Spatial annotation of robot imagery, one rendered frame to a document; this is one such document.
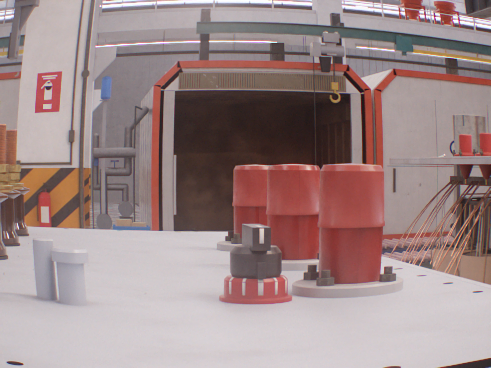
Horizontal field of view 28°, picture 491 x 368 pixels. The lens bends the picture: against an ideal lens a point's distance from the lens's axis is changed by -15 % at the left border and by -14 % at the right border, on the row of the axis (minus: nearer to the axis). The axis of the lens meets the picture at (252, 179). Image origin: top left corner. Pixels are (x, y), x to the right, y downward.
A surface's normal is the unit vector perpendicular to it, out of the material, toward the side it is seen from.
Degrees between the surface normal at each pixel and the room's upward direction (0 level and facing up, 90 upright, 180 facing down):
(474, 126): 90
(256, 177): 89
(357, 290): 90
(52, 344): 0
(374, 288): 90
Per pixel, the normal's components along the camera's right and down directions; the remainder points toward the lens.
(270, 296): 0.41, -0.02
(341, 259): -0.38, 0.02
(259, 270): 0.14, 0.01
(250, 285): -0.16, -0.02
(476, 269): -0.77, 0.00
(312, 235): 0.71, 0.02
